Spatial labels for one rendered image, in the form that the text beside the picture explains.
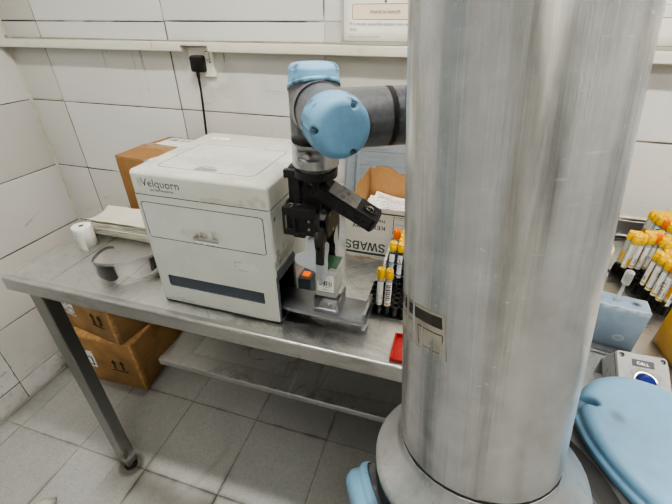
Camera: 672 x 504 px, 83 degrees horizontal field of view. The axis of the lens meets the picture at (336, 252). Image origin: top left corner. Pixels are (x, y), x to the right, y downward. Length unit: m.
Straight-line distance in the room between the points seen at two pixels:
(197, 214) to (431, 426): 0.60
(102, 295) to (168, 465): 0.89
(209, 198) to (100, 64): 1.04
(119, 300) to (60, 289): 0.16
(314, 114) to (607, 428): 0.38
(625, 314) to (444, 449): 0.67
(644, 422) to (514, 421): 0.16
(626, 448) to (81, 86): 1.75
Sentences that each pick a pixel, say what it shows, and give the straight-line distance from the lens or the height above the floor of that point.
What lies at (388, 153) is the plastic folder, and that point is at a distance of 1.20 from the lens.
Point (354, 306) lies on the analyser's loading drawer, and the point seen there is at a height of 0.91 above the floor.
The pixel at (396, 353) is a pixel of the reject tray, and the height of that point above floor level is 0.88.
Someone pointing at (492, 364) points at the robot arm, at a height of 1.29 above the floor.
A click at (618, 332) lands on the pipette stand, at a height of 0.92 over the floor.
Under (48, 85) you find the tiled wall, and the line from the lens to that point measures 1.89.
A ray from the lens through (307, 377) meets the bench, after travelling 1.49.
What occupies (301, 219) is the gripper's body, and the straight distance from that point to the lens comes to 0.65.
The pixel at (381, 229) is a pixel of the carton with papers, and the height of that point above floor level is 0.97.
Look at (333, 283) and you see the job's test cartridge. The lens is 0.70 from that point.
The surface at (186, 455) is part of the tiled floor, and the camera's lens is 1.72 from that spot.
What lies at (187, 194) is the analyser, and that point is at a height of 1.14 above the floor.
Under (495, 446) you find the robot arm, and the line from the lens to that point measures 0.20.
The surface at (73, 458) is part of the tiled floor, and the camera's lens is 1.89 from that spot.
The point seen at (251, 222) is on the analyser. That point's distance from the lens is 0.68.
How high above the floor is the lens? 1.41
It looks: 32 degrees down
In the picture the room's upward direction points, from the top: straight up
